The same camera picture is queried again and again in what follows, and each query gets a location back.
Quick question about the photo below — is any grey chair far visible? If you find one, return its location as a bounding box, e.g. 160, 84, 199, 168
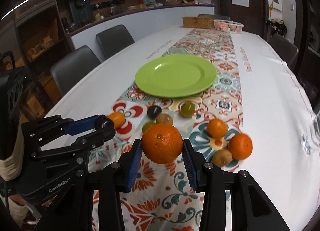
96, 24, 135, 60

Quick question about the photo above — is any green plate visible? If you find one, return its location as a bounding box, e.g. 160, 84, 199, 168
135, 54, 217, 98

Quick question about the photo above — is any small orange mandarin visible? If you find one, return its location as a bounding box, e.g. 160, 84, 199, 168
107, 112, 125, 129

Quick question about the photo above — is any brown kiwi fruit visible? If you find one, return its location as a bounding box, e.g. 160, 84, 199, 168
156, 113, 174, 125

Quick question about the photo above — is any clear water bottle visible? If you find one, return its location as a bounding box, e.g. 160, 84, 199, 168
300, 112, 320, 156

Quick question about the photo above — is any grey chair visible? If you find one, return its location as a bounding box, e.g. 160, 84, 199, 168
268, 34, 298, 72
96, 24, 135, 60
50, 46, 101, 96

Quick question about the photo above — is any grey chair near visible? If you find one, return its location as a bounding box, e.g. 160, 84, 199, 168
50, 46, 101, 96

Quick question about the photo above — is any yellow-green plum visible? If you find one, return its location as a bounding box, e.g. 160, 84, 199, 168
142, 121, 156, 133

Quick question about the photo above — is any patterned table runner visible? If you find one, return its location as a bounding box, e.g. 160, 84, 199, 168
89, 28, 245, 231

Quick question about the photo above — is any large orange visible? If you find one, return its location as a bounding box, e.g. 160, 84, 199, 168
141, 124, 183, 164

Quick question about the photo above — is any green plum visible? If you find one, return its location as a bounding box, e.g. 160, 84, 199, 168
180, 101, 195, 118

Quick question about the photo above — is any orange tangerine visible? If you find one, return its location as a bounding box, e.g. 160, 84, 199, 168
227, 133, 253, 161

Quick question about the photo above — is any black coffee machine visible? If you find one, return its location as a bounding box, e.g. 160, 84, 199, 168
69, 0, 94, 24

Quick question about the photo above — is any grey chair table end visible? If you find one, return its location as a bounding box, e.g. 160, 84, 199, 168
198, 14, 231, 21

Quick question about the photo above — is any wicker basket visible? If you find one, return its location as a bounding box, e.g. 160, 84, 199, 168
182, 17, 214, 29

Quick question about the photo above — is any brown round fruit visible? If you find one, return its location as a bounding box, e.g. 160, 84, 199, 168
212, 149, 233, 167

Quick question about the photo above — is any white tablecloth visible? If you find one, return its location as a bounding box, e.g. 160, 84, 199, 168
49, 27, 319, 230

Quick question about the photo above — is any white plastic fruit basket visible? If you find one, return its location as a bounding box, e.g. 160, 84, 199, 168
214, 20, 244, 34

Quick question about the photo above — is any dark purple plum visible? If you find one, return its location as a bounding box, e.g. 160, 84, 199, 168
147, 105, 162, 120

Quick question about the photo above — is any grey chair right side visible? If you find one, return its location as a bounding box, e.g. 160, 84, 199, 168
268, 34, 298, 72

